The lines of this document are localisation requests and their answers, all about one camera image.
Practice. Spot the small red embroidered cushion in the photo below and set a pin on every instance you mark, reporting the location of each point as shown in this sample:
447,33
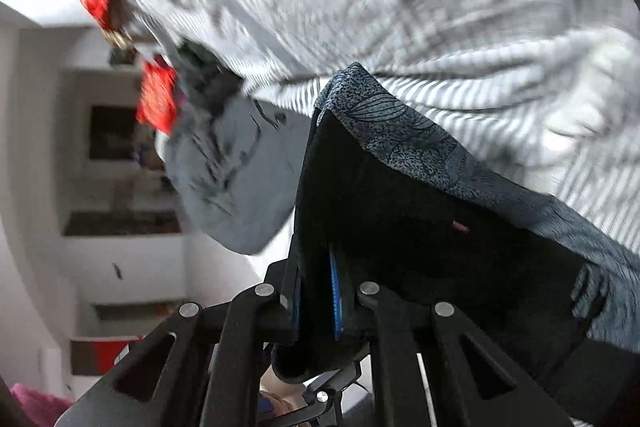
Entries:
157,97

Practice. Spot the grey jacket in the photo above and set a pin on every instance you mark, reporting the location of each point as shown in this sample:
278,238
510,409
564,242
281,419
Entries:
235,167

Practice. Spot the pink cloth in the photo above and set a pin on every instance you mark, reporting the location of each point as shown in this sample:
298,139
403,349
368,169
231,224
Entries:
37,404

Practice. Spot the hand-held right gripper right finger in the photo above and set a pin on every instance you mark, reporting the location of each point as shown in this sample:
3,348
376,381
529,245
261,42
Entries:
334,307

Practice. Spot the white striped bed sheet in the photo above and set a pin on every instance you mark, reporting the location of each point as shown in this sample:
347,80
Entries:
590,147

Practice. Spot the white wall shelf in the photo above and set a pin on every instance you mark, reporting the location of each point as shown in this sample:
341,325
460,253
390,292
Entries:
100,207

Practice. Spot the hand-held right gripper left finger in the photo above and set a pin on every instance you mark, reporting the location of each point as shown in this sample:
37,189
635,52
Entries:
297,307

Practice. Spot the black pants with floral trim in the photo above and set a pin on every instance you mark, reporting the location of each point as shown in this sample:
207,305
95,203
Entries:
425,232

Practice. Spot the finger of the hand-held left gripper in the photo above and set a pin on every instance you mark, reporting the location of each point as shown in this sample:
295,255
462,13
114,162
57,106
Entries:
322,399

